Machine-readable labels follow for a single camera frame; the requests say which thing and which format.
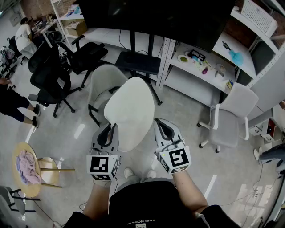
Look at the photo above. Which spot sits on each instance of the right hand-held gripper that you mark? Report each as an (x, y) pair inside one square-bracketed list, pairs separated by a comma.
[(178, 157)]

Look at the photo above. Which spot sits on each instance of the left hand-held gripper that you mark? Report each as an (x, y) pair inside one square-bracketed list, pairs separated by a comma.
[(100, 165)]

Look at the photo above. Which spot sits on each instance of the person's left forearm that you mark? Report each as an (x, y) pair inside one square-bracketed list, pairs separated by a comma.
[(96, 200)]

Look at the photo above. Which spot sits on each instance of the person's right forearm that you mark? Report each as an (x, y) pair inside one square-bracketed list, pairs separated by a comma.
[(190, 191)]

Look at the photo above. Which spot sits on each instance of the white office chair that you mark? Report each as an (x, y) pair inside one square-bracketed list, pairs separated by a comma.
[(225, 124)]

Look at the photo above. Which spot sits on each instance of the black office chair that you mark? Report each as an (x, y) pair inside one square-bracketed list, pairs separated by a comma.
[(51, 84), (89, 55)]

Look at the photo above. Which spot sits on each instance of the white wrist band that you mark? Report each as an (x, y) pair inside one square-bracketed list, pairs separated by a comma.
[(101, 183)]

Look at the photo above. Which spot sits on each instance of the person's grey jeans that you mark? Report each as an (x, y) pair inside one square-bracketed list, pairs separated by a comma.
[(133, 180)]

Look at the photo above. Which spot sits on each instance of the person's black t-shirt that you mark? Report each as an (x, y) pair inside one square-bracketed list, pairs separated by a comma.
[(151, 204)]

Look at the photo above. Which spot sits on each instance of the pink cloth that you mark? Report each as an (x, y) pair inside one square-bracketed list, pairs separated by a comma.
[(27, 167)]

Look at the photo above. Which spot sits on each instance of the white metal shelf unit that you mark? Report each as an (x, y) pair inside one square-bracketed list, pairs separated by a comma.
[(196, 84)]

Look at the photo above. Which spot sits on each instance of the round wooden table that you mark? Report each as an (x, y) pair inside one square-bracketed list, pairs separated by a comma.
[(22, 189)]

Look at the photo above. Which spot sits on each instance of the white power strip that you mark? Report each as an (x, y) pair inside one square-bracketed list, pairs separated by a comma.
[(256, 193)]

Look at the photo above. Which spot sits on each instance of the purple toy eggplant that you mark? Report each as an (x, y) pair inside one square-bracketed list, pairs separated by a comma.
[(205, 70)]

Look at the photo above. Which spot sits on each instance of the white plate with greens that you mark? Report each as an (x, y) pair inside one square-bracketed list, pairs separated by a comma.
[(183, 59)]

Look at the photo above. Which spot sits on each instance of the black screen stand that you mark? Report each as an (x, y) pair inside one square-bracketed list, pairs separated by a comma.
[(138, 62)]

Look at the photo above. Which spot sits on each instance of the black tray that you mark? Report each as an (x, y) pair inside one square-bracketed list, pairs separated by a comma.
[(197, 54)]

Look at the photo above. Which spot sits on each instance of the light blue cloth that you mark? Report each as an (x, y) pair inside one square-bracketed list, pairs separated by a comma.
[(236, 56)]

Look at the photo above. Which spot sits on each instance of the cardboard box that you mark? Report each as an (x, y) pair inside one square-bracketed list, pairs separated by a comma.
[(78, 27)]

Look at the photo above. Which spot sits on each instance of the large black screen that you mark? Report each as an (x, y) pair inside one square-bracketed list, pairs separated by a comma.
[(155, 17)]

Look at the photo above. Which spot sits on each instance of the white perforated basket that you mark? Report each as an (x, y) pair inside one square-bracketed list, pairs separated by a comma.
[(258, 15)]

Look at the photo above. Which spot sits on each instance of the grey chair with black frame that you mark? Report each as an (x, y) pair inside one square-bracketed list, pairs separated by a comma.
[(15, 200)]

